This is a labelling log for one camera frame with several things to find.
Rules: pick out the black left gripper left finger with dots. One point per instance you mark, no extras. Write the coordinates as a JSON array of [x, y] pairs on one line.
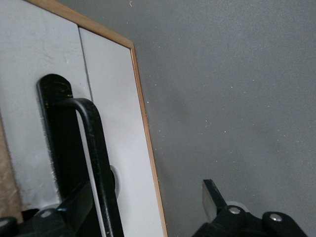
[[49, 222]]

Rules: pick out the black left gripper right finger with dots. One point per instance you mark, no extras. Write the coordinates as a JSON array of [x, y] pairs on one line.
[[234, 224]]

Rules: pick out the wooden drawer with white front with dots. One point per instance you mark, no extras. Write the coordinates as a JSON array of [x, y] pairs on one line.
[[29, 49]]

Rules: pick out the wooden drawer cabinet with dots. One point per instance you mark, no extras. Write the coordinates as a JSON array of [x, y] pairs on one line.
[[8, 168]]

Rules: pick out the dark grey table cover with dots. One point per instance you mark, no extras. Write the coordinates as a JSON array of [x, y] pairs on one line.
[[222, 98]]

